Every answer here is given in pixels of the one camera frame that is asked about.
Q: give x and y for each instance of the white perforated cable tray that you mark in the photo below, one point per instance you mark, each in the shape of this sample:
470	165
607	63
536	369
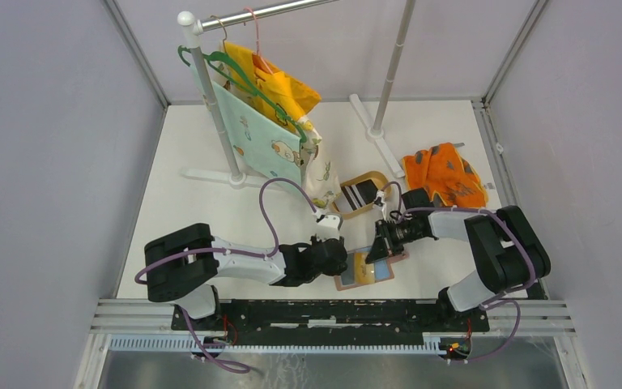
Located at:
186	344

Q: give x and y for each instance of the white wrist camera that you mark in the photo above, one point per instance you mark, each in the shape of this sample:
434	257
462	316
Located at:
380	200
329	226

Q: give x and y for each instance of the yellow oval tray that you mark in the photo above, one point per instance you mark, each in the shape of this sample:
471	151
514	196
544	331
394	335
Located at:
380	181

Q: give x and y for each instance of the yellow garment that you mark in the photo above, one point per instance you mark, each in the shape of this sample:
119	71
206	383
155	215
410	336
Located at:
296	98

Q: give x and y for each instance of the light green printed garment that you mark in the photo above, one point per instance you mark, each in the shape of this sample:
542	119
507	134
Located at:
264	146

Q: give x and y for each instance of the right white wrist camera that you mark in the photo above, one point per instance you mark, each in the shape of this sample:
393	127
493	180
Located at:
380	200

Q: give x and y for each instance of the cream printed garment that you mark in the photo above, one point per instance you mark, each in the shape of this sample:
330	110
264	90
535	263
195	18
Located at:
320	179

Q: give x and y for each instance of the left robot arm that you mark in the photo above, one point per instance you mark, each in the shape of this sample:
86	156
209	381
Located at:
180	265

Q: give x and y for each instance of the pink clothes hanger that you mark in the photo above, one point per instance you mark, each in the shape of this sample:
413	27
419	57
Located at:
258	52

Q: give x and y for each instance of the orange patterned cloth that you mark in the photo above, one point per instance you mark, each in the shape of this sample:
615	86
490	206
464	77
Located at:
448	179

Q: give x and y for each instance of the green clothes hanger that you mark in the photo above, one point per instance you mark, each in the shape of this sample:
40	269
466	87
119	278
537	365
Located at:
248	86

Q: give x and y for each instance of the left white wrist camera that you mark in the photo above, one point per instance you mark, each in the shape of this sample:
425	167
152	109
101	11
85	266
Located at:
329	226

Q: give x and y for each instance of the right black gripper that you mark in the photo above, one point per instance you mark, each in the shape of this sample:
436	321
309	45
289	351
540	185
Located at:
379	249

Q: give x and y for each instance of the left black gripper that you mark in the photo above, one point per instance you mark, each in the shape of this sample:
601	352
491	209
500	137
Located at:
337	270

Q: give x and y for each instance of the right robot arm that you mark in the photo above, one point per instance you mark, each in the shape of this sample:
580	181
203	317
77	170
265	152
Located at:
507	254

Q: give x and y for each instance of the white metal clothes rack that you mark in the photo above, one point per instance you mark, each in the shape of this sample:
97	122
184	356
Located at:
193	29

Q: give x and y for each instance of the gold VIP credit card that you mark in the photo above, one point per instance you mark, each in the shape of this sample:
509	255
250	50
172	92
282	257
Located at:
364	274

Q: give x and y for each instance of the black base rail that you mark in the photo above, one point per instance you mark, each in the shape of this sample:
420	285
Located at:
395	322

